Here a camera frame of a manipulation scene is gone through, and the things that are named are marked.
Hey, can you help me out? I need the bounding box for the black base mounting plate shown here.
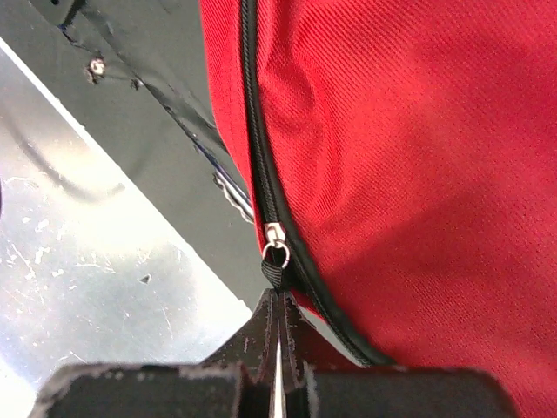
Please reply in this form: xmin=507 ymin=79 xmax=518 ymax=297
xmin=1 ymin=1 xmax=267 ymax=307

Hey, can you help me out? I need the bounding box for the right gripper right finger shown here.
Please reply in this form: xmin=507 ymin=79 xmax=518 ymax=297
xmin=277 ymin=292 xmax=517 ymax=417

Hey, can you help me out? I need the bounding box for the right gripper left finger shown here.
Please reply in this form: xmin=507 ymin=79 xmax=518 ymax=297
xmin=30 ymin=289 xmax=278 ymax=417

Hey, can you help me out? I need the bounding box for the red student backpack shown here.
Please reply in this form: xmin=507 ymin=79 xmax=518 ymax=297
xmin=200 ymin=1 xmax=556 ymax=417

